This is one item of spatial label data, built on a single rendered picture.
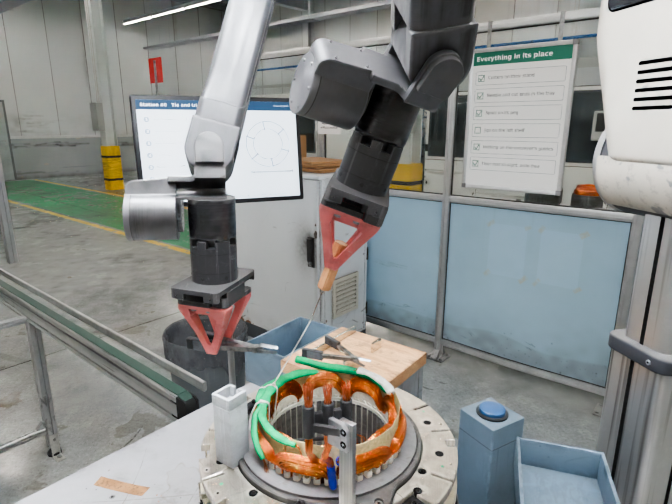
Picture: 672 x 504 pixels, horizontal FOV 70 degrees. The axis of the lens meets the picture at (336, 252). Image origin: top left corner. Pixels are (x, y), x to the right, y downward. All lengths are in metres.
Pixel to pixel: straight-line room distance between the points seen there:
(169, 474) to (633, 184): 0.99
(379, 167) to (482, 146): 2.36
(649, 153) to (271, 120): 1.18
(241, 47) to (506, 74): 2.25
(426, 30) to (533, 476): 0.58
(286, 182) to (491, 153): 1.48
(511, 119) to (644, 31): 2.05
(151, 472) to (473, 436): 0.67
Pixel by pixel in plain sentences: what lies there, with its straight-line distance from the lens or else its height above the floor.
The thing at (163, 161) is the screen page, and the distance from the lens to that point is 1.57.
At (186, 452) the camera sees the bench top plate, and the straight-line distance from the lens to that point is 1.20.
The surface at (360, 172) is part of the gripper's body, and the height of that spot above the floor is 1.43.
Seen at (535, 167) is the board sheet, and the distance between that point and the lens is 2.75.
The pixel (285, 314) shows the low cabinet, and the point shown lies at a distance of 3.21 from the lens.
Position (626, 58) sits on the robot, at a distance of 0.78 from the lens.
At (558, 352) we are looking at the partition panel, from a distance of 2.98.
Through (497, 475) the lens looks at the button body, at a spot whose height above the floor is 0.95.
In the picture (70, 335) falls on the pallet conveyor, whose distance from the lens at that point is 2.03.
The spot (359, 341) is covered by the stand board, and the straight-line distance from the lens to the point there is 0.98.
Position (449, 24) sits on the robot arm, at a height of 1.56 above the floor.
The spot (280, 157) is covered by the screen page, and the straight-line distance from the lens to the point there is 1.64.
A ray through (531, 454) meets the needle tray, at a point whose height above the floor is 1.04.
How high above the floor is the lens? 1.48
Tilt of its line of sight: 15 degrees down
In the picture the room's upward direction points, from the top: straight up
